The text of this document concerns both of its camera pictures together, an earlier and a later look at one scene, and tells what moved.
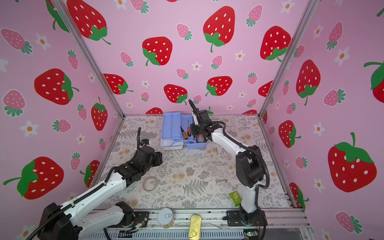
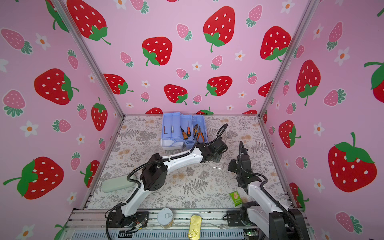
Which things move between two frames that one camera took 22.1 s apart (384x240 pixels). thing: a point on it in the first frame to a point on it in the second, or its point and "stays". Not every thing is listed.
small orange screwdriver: x=189 y=130 stays
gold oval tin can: x=195 y=227 stays
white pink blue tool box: x=176 y=132 stays
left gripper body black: x=156 y=160 to x=217 y=157
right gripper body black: x=196 y=129 to x=233 y=166
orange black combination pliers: x=197 y=138 stays
